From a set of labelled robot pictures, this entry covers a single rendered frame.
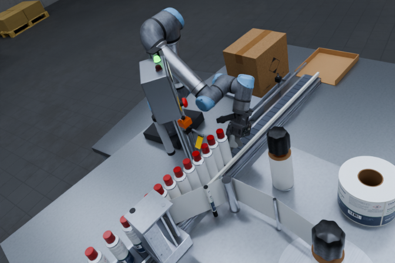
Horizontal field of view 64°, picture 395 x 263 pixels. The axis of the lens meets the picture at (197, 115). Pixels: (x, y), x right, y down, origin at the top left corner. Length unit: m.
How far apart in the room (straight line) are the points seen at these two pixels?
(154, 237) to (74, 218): 0.66
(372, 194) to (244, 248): 0.48
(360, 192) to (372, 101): 0.77
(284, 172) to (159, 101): 0.56
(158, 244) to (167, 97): 0.50
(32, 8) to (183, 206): 7.78
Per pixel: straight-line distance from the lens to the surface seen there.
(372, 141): 1.66
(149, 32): 1.41
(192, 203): 1.26
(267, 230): 1.29
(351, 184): 1.23
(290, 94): 1.84
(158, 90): 1.09
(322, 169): 1.45
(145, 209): 1.12
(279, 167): 1.26
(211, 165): 1.38
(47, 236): 1.73
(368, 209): 1.23
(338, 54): 2.24
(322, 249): 0.96
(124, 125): 2.06
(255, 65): 1.77
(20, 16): 8.50
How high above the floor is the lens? 1.99
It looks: 37 degrees down
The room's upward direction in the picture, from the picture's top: 18 degrees counter-clockwise
